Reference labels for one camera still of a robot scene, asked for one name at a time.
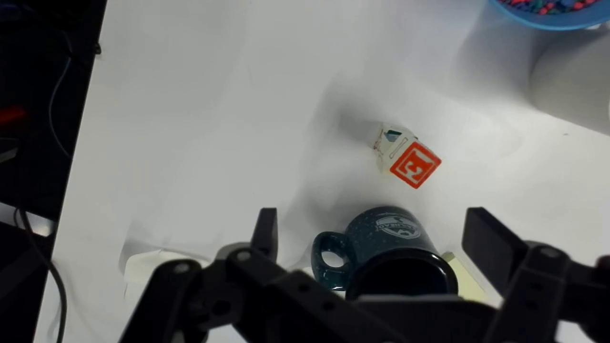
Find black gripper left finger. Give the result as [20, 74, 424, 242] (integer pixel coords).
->
[117, 206, 382, 343]

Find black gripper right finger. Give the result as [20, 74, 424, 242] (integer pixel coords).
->
[460, 206, 610, 343]

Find yellow sticky note pad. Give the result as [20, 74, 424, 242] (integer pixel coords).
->
[439, 250, 489, 301]

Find dark blue speckled mug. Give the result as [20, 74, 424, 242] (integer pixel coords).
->
[310, 204, 460, 303]

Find blue bowl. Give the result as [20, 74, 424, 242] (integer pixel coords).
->
[483, 0, 610, 34]

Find colourful beads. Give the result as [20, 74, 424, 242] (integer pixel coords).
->
[497, 0, 598, 15]

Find black table cable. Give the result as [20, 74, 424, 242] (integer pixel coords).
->
[11, 202, 68, 343]

